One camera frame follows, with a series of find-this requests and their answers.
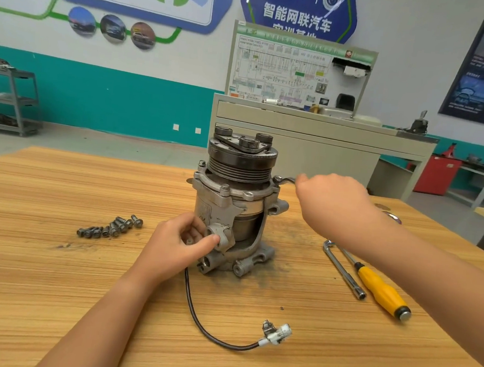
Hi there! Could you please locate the person's right hand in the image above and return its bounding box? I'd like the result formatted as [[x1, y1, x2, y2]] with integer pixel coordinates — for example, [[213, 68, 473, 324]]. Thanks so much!
[[290, 171, 387, 247]]

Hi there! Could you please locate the person's left hand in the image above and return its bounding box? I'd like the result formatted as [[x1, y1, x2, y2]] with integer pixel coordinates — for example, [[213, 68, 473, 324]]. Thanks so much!
[[127, 208, 223, 297]]

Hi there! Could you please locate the silver combination wrench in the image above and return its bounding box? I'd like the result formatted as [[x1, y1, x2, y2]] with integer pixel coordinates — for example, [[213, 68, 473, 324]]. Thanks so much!
[[270, 176, 406, 226]]

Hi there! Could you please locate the silver L-shaped socket wrench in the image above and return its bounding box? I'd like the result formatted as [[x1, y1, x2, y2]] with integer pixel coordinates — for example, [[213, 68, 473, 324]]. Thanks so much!
[[318, 239, 371, 301]]

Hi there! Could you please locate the grey metal compressor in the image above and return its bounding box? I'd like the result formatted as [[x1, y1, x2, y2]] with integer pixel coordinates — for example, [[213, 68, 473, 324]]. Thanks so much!
[[174, 124, 309, 355]]

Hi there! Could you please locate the person's left forearm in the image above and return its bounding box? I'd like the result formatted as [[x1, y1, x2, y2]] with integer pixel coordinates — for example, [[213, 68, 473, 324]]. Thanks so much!
[[35, 266, 164, 367]]

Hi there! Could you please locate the person's right forearm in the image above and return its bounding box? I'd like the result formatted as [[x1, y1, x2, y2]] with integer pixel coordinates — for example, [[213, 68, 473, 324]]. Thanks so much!
[[349, 216, 484, 367]]

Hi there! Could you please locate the beige workbench cabinet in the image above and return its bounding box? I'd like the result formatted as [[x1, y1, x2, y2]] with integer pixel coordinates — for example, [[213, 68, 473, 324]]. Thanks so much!
[[204, 93, 442, 204]]

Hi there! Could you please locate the red cabinet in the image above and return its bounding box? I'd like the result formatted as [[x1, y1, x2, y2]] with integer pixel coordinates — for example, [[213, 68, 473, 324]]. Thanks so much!
[[412, 151, 464, 198]]

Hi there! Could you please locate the small black device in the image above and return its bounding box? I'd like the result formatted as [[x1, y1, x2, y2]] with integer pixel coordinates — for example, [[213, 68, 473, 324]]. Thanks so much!
[[406, 109, 431, 135]]

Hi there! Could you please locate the white wiring display board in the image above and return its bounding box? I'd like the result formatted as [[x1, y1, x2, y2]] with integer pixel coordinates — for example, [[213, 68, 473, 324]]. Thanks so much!
[[224, 20, 381, 119]]

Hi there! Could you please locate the grey metal shelf cart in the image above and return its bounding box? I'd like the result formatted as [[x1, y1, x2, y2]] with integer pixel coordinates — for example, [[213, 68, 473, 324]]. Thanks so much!
[[0, 55, 46, 139]]

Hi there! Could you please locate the yellow handled screwdriver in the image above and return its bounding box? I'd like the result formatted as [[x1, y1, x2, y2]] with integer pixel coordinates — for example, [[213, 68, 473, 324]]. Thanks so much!
[[332, 246, 417, 322]]

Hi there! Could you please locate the blue hexagon wall sign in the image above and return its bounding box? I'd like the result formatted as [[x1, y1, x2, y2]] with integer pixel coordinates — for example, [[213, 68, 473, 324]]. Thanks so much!
[[238, 0, 360, 45]]

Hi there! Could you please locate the round photo wall decal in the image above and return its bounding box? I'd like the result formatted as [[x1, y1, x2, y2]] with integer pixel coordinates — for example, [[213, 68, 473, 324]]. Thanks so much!
[[129, 21, 158, 52], [98, 13, 129, 45], [66, 4, 99, 39]]

